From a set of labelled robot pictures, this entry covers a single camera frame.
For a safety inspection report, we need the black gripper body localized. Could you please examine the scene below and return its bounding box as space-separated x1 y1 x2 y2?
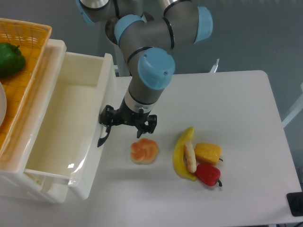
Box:
117 100 149 129

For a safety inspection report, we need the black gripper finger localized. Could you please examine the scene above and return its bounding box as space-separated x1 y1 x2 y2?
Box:
98 105 117 127
136 114 157 138

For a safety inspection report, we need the black top drawer handle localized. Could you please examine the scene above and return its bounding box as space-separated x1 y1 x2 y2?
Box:
97 126 111 148

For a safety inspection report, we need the white drawer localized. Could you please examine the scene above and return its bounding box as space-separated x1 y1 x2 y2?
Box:
25 52 116 203

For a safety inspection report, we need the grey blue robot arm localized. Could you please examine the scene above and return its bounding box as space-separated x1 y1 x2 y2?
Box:
76 0 213 136

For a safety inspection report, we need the white plastic drawer cabinet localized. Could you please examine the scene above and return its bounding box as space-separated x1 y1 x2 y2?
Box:
0 39 68 203

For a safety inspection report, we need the toy bread roll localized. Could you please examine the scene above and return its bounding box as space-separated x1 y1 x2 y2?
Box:
130 138 159 165

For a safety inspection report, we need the toy baguette stick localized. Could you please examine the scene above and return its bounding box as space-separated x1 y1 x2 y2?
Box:
184 141 196 173

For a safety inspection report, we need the yellow toy banana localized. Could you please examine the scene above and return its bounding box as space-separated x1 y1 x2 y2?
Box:
172 126 197 182

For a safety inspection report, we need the yellow toy bell pepper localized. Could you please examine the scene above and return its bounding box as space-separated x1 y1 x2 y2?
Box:
194 143 222 166

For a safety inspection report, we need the red toy bell pepper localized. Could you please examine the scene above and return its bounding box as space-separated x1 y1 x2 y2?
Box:
195 164 223 187

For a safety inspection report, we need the white plate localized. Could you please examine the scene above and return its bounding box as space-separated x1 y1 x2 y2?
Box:
0 84 7 124

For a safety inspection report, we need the orange woven basket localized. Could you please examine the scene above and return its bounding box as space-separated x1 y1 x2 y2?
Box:
0 18 52 160

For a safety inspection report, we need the green toy bell pepper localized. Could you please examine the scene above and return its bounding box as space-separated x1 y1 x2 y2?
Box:
0 42 26 78

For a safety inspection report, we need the black device at edge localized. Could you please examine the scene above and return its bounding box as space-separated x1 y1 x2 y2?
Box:
286 192 303 217

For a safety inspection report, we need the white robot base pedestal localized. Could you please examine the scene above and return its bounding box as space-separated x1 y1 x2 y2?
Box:
114 44 131 77

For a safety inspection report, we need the white frame bracket right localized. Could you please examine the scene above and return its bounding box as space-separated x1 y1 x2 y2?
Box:
209 58 220 73

